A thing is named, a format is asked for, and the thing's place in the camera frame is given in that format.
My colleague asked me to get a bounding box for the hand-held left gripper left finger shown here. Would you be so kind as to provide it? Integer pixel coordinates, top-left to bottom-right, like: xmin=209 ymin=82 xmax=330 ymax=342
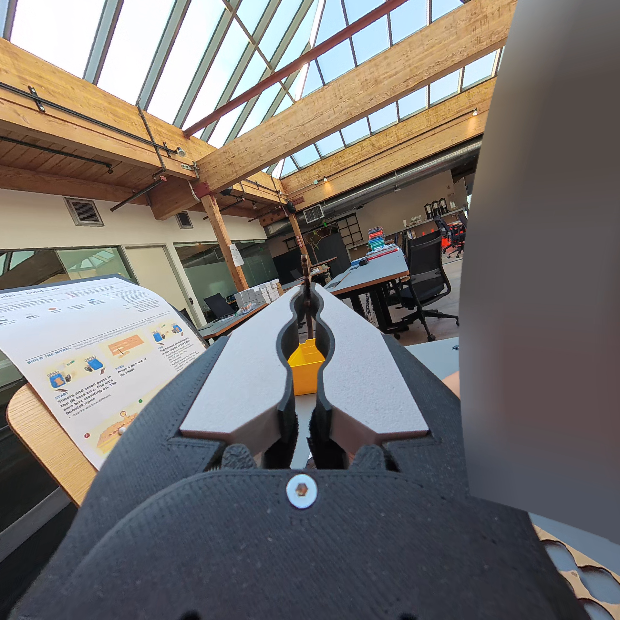
xmin=179 ymin=285 xmax=298 ymax=470

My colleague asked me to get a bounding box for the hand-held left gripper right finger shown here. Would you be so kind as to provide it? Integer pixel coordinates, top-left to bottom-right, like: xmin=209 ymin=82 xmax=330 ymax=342
xmin=308 ymin=283 xmax=432 ymax=470

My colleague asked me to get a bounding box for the small wooden model part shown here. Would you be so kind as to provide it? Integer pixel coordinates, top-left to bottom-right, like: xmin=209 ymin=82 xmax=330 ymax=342
xmin=300 ymin=256 xmax=316 ymax=342

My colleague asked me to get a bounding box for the grey desk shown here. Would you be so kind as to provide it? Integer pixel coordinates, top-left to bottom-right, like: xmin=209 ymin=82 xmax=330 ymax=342
xmin=199 ymin=300 xmax=272 ymax=340
xmin=329 ymin=249 xmax=410 ymax=335

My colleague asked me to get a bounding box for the yellow plastic bin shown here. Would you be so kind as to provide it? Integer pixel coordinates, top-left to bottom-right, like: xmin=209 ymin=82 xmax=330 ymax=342
xmin=288 ymin=339 xmax=326 ymax=397

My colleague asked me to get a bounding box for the black office chair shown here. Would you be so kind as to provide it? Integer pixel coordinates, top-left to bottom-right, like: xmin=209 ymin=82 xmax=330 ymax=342
xmin=203 ymin=293 xmax=235 ymax=318
xmin=387 ymin=232 xmax=460 ymax=342

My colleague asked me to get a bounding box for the stack of white boxes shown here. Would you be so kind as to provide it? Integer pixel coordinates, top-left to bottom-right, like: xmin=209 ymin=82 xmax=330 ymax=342
xmin=234 ymin=280 xmax=282 ymax=307

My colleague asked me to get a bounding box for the printed instruction sheet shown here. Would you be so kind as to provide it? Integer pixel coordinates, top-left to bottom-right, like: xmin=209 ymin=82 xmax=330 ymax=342
xmin=0 ymin=276 xmax=209 ymax=470

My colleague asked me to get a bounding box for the red and black chair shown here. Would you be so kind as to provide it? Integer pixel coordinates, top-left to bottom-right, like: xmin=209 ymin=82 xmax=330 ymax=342
xmin=433 ymin=215 xmax=468 ymax=257

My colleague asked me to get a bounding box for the rounded wooden board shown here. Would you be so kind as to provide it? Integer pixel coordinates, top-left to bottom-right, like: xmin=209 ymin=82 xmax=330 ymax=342
xmin=6 ymin=383 xmax=98 ymax=507

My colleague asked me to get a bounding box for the laser-cut wooden sheet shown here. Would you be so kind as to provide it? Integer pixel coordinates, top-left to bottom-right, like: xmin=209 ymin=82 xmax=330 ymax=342
xmin=532 ymin=524 xmax=620 ymax=620

